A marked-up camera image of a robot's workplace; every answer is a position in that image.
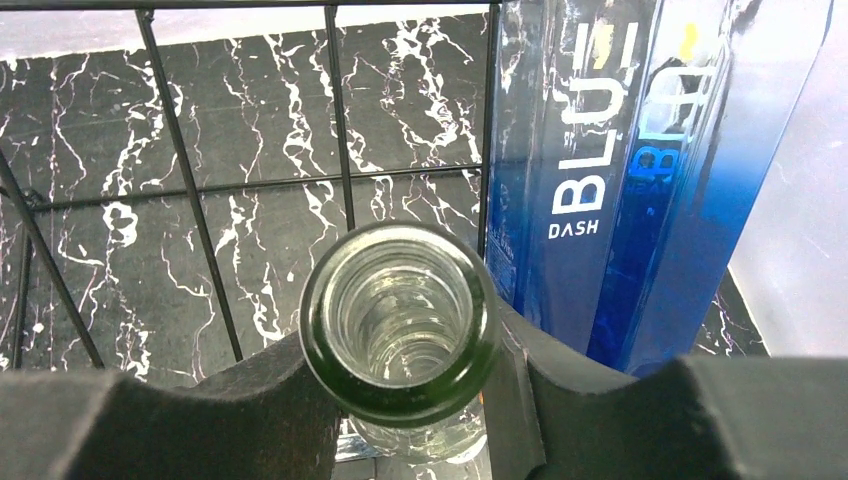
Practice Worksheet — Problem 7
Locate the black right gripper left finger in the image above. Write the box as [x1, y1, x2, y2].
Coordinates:
[1, 335, 340, 479]

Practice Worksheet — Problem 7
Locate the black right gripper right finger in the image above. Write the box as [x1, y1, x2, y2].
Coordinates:
[483, 303, 847, 479]

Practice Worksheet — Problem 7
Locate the clear glass bottle green rim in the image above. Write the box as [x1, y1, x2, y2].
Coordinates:
[299, 220, 502, 464]

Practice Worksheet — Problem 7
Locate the blue square water bottle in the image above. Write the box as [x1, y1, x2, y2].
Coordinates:
[485, 1, 662, 352]

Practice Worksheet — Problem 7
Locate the black wire wine rack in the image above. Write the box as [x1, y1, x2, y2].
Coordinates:
[1, 5, 490, 385]

